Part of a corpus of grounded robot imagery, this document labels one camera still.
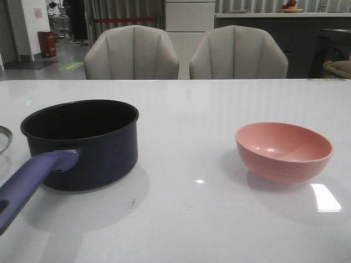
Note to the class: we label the pink plastic bowl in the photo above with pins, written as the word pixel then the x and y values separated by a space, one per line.
pixel 282 152

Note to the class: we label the glass lid blue knob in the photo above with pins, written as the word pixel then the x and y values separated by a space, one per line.
pixel 6 138

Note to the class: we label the left beige upholstered chair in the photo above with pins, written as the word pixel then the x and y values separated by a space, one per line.
pixel 132 52

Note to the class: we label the beige upholstered chair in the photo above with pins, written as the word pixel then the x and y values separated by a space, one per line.
pixel 132 52
pixel 238 52

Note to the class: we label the right beige upholstered chair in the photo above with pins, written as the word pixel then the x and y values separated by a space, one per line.
pixel 238 52

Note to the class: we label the dark blue saucepan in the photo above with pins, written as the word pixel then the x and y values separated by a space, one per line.
pixel 75 146

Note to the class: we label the white cabinet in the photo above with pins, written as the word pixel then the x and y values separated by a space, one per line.
pixel 189 16

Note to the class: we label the red barrier belt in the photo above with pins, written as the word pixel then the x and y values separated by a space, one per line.
pixel 116 20

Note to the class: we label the dark grey sideboard counter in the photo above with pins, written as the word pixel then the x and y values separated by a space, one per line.
pixel 295 34

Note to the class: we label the person in dark clothes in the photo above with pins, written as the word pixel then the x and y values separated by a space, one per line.
pixel 78 21

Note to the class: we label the red trash bin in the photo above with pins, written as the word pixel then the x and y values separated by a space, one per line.
pixel 47 43

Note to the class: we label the fruit plate on counter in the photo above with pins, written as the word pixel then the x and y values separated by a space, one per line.
pixel 291 7

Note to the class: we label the olive cushion seat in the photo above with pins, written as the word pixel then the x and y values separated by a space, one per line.
pixel 337 69

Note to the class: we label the dark side table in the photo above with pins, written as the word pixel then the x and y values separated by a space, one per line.
pixel 331 44

